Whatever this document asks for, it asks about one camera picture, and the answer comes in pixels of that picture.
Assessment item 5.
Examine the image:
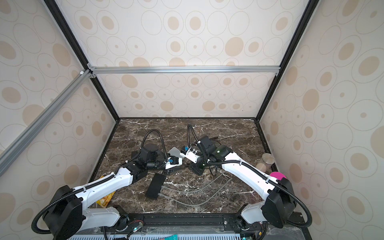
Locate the pink funnel cup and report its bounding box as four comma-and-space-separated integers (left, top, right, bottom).
270, 172, 286, 181

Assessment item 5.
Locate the white network switch box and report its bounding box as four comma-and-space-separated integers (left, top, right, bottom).
168, 147, 182, 158

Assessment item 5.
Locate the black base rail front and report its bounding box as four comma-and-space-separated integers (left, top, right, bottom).
52, 212, 313, 240

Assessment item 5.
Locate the yellow snack bag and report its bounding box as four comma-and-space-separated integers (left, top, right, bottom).
97, 191, 115, 208

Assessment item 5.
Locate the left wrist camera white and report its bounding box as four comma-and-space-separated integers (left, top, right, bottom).
166, 156, 182, 169

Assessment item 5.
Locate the diagonal aluminium rail left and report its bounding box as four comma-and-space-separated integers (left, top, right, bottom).
1, 70, 91, 175

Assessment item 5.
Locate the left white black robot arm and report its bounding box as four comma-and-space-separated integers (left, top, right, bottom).
31, 138, 170, 240

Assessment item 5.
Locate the grey ethernet cable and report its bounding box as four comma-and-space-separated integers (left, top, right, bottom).
158, 178, 233, 207
160, 172, 224, 193

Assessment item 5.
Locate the horizontal aluminium rail back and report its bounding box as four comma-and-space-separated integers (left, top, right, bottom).
87, 66, 281, 76

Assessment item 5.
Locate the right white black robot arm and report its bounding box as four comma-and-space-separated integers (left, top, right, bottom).
183, 124, 313, 229

